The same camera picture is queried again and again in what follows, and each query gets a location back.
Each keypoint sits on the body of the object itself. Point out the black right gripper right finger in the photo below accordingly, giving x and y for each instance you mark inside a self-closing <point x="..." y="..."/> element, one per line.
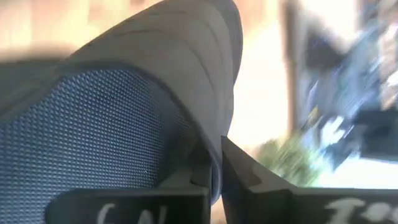
<point x="264" y="202"/>

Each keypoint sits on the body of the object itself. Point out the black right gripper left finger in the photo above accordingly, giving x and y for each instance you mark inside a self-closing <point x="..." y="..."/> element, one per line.
<point x="130" y="207"/>

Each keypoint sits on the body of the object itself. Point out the green rubber slide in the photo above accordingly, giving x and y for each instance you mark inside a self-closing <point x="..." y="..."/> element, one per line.
<point x="93" y="124"/>

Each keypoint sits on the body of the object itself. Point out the green potted plant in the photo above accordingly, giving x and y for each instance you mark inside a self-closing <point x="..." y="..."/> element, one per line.
<point x="289" y="165"/>

